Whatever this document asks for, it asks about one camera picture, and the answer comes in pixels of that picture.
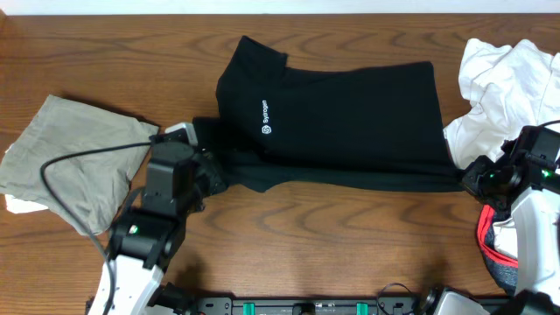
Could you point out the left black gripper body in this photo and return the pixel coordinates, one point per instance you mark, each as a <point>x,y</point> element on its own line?
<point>212,171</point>

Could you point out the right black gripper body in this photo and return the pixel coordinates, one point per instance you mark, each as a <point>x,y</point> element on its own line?
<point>473,178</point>

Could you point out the black t-shirt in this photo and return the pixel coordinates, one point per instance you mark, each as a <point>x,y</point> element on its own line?
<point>376,128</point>

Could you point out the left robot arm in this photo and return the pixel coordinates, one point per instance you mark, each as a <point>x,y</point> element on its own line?
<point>144,239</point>

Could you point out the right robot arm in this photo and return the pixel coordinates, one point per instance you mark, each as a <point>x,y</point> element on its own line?
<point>524,183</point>

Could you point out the grey red-trimmed shorts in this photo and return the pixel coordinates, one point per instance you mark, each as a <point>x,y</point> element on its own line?
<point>502,268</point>

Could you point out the crumpled white shirt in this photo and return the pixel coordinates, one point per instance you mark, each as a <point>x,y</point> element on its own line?
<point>508,88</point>

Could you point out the folded olive grey garment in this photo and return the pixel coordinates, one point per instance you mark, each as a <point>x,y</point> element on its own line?
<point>76,159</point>

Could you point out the white folded cloth under garment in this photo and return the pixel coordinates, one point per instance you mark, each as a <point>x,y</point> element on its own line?
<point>18,206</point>

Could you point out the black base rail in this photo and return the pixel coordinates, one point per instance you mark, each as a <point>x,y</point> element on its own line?
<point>280,306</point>

